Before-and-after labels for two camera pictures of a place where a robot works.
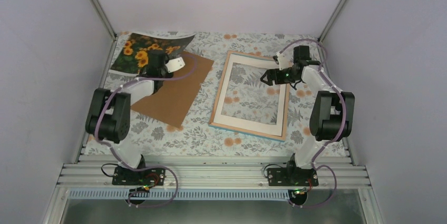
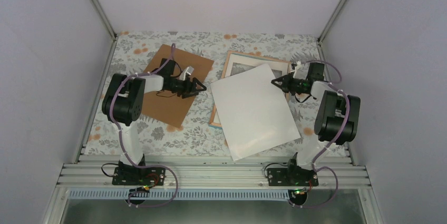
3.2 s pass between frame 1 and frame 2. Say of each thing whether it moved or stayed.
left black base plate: stayed
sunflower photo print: moved
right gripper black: moved
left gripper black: moved
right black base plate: stayed
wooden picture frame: moved
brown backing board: stayed
